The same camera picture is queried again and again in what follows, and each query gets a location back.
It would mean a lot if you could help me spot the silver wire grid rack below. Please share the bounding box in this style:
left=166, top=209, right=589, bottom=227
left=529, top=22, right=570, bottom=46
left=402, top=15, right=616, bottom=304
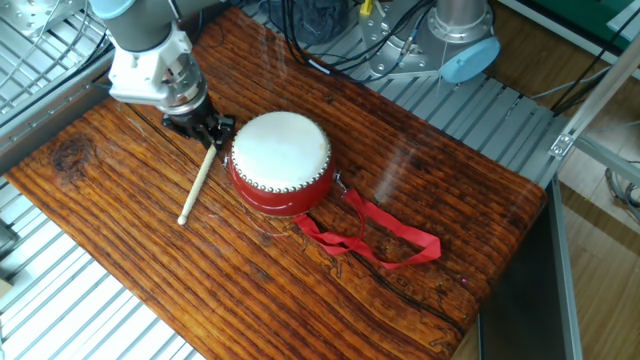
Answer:
left=0, top=0, right=115, bottom=117

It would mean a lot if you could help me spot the red drum with white skin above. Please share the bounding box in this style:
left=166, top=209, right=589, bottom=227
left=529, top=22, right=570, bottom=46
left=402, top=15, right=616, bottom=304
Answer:
left=223, top=110, right=337, bottom=218

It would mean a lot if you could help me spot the black cable with metal connector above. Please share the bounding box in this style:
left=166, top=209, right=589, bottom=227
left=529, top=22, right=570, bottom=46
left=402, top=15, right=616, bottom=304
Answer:
left=397, top=0, right=444, bottom=57

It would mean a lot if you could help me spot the aluminium frame beam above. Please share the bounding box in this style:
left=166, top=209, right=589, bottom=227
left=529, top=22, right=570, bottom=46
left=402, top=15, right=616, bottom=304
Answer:
left=573, top=136, right=640, bottom=187

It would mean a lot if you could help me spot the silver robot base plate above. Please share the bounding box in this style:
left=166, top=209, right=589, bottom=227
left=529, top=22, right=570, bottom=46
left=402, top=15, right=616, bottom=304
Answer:
left=358, top=0, right=501, bottom=81

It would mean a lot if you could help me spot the loose wire bundle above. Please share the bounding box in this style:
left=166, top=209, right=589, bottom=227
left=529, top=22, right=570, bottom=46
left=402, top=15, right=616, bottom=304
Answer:
left=603, top=159, right=640, bottom=225

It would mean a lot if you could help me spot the silver pedestal plate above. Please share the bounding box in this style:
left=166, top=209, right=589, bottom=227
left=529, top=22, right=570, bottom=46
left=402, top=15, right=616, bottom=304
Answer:
left=0, top=0, right=87, bottom=37

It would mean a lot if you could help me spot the slanted frame post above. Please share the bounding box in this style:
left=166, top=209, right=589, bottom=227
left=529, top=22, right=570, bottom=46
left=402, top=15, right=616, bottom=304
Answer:
left=548, top=29, right=640, bottom=160

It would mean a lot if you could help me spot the wooden drumstick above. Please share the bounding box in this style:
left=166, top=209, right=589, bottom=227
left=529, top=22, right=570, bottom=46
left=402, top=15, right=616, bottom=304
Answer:
left=177, top=142, right=220, bottom=226

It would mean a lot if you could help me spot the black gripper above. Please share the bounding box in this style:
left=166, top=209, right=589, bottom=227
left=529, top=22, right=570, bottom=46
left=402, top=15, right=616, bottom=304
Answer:
left=160, top=96, right=237, bottom=152

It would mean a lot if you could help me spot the glossy wood grain board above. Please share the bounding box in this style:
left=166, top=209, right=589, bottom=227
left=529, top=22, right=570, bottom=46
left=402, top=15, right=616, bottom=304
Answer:
left=4, top=7, right=549, bottom=360

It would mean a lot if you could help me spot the black cable bundle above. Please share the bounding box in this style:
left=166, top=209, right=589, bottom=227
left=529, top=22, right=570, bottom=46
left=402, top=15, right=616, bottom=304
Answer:
left=264, top=0, right=441, bottom=77

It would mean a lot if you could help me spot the white plastic wrist bracket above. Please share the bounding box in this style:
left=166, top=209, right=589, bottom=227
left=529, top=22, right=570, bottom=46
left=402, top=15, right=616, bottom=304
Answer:
left=107, top=22, right=201, bottom=107

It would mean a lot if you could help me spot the aluminium table edge rail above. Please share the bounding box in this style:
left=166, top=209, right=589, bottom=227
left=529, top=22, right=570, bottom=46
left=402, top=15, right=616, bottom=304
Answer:
left=547, top=177, right=585, bottom=360

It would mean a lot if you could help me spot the red ribbon strap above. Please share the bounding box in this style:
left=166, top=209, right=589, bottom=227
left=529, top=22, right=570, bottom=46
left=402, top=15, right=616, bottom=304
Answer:
left=292, top=187, right=443, bottom=271

